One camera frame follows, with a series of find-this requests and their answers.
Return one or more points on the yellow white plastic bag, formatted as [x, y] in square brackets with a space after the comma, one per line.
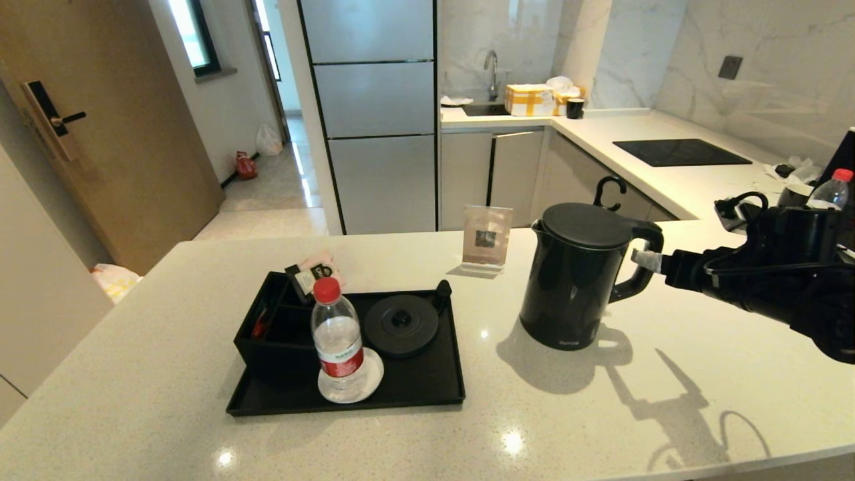
[115, 284]

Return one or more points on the beige cabinet panel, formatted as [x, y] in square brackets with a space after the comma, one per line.
[40, 300]

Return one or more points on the chrome kitchen faucet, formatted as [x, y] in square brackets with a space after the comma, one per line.
[492, 65]

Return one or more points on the black cup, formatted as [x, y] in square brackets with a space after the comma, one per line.
[574, 109]
[795, 195]

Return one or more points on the black gold door lock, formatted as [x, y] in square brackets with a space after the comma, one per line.
[41, 108]

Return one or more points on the white cloth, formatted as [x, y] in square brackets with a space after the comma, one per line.
[455, 100]

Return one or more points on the crumpled white tissue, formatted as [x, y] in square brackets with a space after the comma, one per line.
[801, 170]

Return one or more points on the pink tea sachet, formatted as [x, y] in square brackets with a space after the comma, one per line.
[327, 258]

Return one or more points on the black rectangular serving tray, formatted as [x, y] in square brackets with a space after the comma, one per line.
[414, 391]

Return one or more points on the white kitchen base cabinet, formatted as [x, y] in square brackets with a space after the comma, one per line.
[514, 170]

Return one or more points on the clear water bottle red cap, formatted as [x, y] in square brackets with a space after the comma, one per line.
[339, 341]
[831, 194]

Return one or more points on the white round paper coaster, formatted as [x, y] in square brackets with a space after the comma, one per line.
[374, 377]

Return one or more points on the black induction cooktop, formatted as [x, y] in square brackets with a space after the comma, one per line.
[680, 152]

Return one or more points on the clear acrylic sign holder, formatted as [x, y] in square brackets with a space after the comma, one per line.
[487, 234]

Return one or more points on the black electric kettle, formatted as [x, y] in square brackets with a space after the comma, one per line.
[574, 280]

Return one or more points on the brown wooden door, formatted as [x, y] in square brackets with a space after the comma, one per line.
[120, 133]

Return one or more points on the dark kitchen sink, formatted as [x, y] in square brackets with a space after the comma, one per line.
[484, 109]

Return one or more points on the red sachet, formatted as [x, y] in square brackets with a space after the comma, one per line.
[262, 326]

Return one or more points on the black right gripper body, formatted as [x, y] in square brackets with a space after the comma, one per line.
[698, 270]

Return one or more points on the silver refrigerator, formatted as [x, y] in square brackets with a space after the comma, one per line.
[374, 100]

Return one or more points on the black compartment organizer box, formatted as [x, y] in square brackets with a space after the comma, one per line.
[280, 351]

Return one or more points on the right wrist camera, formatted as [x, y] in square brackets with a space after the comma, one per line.
[731, 215]

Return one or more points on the black hook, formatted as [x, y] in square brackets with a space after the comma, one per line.
[609, 182]

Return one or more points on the grey taped right gripper finger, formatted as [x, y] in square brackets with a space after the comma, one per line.
[648, 260]

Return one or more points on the yellow white tissue box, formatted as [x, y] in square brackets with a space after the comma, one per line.
[529, 100]

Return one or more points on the black round kettle base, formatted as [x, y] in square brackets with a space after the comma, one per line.
[401, 327]

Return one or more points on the dark grey wall socket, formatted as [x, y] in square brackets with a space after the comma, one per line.
[730, 67]

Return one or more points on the black framed window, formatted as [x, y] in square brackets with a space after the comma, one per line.
[204, 40]

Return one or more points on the red bag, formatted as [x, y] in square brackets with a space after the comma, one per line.
[246, 166]

